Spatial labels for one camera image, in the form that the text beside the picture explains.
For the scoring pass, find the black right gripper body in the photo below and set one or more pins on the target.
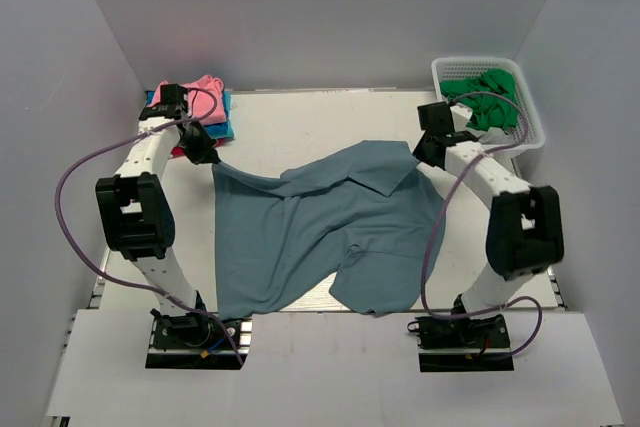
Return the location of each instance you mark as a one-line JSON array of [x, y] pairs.
[[421, 153]]

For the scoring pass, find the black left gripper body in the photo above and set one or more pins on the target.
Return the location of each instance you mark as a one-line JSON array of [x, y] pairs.
[[196, 143]]

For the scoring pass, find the grey-blue t-shirt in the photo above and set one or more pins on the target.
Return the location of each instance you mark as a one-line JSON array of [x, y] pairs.
[[359, 218]]

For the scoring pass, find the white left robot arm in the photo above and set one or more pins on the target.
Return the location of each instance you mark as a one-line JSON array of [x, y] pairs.
[[138, 222]]

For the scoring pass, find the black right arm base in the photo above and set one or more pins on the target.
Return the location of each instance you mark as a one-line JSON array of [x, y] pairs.
[[462, 346]]

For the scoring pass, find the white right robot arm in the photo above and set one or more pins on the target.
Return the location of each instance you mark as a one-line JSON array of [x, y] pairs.
[[524, 233]]

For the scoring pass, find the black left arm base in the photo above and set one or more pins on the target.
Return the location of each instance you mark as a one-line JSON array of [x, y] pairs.
[[190, 342]]

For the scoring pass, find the red folded t-shirt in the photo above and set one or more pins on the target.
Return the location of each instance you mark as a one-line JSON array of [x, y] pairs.
[[177, 152]]

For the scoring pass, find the blue folded t-shirt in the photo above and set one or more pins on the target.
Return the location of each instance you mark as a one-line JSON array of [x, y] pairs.
[[222, 130]]

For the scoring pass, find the pink folded t-shirt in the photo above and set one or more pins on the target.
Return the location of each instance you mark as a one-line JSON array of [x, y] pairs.
[[206, 99]]

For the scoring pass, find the grey t-shirt in basket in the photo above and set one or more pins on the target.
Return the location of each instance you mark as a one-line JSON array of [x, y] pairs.
[[493, 136]]

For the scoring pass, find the green t-shirt in basket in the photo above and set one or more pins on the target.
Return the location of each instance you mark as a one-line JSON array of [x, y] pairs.
[[486, 111]]

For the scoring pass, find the white plastic laundry basket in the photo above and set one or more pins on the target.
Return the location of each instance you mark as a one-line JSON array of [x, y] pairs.
[[528, 133]]

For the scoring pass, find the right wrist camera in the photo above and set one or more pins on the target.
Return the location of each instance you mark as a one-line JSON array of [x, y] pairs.
[[436, 122]]

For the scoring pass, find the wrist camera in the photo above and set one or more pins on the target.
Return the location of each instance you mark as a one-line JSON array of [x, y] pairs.
[[436, 122], [172, 104]]

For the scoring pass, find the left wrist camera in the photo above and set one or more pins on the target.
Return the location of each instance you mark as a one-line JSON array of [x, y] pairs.
[[172, 104]]

